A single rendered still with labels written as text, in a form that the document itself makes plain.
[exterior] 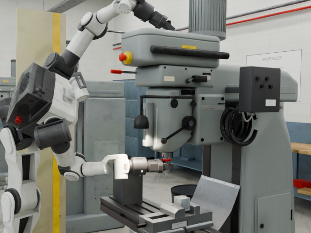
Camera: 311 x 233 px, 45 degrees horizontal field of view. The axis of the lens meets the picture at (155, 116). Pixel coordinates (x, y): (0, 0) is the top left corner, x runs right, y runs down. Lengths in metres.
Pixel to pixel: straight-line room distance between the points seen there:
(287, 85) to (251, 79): 0.63
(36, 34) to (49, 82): 1.59
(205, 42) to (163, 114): 0.41
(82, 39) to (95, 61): 9.56
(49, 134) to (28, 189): 0.51
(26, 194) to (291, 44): 5.38
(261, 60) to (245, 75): 5.33
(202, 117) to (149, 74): 0.34
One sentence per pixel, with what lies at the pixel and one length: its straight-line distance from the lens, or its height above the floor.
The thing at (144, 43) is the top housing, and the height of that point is 1.82.
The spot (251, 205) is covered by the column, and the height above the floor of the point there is 1.02.
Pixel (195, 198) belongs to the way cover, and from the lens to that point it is 2.27.
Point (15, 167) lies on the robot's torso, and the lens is 2.14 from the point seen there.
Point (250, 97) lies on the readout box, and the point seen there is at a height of 1.58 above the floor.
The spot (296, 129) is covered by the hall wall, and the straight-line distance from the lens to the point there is 6.58.
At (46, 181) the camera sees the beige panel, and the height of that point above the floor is 0.82.
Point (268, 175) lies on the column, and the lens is 2.17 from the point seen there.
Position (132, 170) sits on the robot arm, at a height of 1.22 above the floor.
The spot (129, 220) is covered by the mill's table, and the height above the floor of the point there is 0.92.
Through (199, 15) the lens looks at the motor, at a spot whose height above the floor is 2.00.
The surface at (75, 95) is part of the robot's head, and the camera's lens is 1.83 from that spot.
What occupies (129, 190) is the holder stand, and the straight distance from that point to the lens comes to 2.21.
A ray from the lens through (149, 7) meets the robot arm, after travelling 1.89.
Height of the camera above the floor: 1.58
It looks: 3 degrees down
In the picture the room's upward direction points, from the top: 1 degrees clockwise
